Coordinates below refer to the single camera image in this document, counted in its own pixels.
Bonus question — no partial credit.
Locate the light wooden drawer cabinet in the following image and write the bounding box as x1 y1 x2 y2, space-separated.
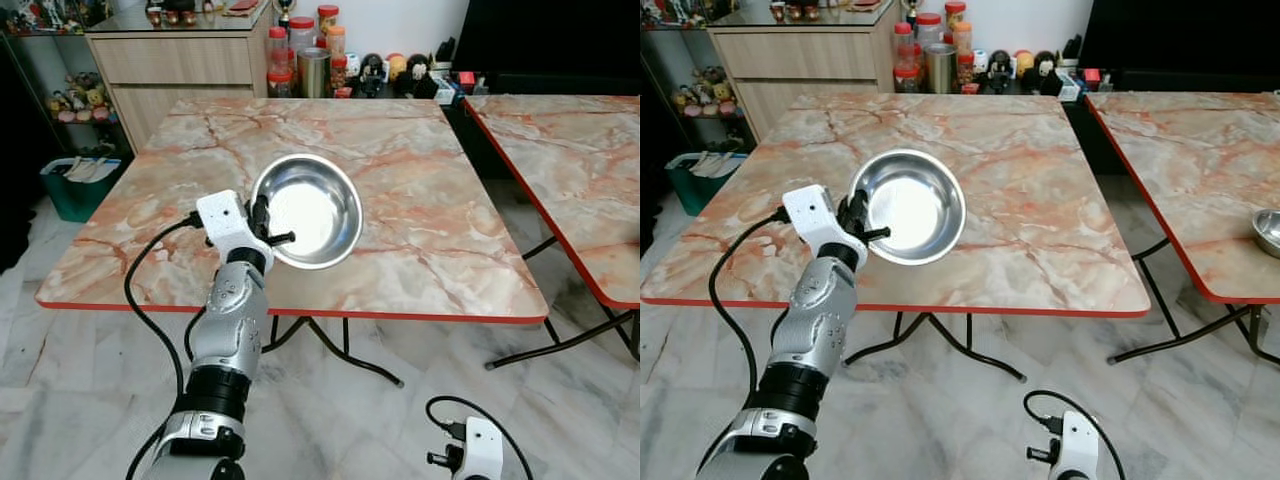
85 8 276 151
707 6 898 141

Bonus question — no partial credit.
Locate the green plastic bin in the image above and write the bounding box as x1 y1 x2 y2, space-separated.
40 155 124 224
666 151 747 217

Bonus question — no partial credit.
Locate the black and white figurine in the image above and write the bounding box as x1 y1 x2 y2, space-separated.
987 49 1015 94
359 53 388 98

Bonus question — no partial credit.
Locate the glass display shelf with toys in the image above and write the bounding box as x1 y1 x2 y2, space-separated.
640 0 761 156
0 0 133 161

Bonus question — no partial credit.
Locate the shiny steel bowl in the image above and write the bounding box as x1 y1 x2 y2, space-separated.
1252 210 1280 259
250 153 364 271
849 149 967 266

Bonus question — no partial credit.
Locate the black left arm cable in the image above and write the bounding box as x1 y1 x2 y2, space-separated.
123 212 211 479
707 206 796 451

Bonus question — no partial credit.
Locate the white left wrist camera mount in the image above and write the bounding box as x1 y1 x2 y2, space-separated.
782 185 861 261
195 189 273 265

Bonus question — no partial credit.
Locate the black flat screen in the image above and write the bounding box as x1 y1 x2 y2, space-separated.
1077 0 1280 73
452 0 641 77

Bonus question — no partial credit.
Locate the steel cylindrical canister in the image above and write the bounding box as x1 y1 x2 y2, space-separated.
298 48 332 99
925 43 959 95

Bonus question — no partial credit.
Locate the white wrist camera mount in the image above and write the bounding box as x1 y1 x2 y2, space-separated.
782 185 861 261
195 189 273 265
462 417 505 480
1055 411 1100 480

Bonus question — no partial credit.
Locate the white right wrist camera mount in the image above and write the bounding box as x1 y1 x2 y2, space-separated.
462 417 505 480
1055 411 1100 480

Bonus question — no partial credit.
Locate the marble pattern red edged table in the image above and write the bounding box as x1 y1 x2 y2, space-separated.
465 95 641 311
35 97 549 324
640 94 1153 318
1085 92 1280 304

